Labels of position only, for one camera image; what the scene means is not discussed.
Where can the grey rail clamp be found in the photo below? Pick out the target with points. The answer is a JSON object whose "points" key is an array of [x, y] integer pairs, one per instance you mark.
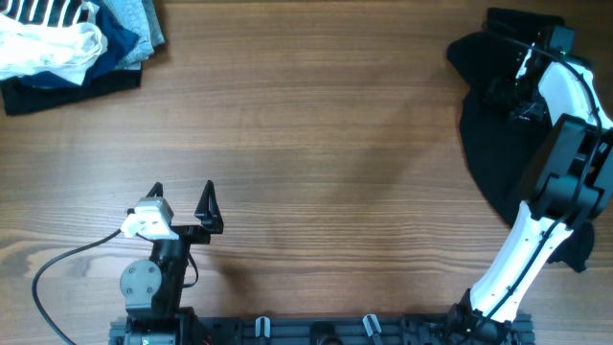
{"points": [[372, 328], [263, 327]]}

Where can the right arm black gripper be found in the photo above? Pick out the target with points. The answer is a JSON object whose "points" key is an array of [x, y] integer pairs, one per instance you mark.
{"points": [[497, 90]]}

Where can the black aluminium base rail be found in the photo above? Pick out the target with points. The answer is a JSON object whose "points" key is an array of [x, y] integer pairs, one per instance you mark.
{"points": [[412, 329]]}

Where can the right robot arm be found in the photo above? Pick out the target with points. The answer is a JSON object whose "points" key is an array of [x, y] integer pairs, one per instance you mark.
{"points": [[540, 147]]}

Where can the black t-shirt with logo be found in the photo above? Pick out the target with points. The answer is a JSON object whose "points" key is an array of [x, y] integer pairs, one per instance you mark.
{"points": [[498, 150]]}

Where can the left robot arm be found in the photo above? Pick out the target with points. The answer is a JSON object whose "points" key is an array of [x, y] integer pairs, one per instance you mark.
{"points": [[153, 287]]}

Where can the black folded garment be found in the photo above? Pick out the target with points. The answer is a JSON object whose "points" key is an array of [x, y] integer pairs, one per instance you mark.
{"points": [[20, 99]]}

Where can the right grey rail clamp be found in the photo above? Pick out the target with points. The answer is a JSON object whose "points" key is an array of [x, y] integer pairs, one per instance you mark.
{"points": [[372, 328]]}

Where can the white garment on pile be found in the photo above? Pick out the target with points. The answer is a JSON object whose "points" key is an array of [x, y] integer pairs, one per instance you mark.
{"points": [[67, 52]]}

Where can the black white striped garment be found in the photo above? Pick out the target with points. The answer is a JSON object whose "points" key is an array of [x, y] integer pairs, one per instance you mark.
{"points": [[50, 13]]}

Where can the navy blue garment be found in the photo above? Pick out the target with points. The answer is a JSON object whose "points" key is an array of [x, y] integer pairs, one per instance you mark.
{"points": [[120, 41]]}

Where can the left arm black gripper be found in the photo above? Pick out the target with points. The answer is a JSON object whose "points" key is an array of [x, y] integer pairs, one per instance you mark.
{"points": [[207, 213]]}

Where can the left grey rail clamp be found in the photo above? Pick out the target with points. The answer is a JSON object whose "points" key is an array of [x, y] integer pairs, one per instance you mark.
{"points": [[263, 327]]}

